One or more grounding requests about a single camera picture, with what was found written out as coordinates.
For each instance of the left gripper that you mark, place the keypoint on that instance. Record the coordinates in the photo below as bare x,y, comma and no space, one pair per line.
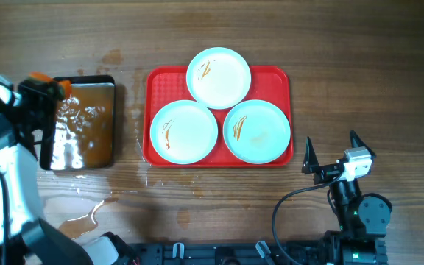
42,95

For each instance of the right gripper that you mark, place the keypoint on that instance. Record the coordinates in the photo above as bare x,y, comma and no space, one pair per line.
325,172

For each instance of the green orange sponge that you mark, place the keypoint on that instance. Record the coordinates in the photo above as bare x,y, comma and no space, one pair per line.
59,90

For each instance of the white plate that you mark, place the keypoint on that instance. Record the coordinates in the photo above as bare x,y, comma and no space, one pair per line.
218,78
256,131
183,132

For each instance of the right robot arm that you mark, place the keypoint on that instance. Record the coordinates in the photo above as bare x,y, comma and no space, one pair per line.
362,217

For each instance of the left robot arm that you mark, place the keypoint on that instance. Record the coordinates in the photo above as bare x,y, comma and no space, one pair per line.
24,232

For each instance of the red plastic tray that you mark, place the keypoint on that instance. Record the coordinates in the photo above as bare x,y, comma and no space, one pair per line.
167,84

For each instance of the black water-filled pan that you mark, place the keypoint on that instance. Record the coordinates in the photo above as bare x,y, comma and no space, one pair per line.
83,134

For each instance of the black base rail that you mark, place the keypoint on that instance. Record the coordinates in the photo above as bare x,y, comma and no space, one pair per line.
292,252

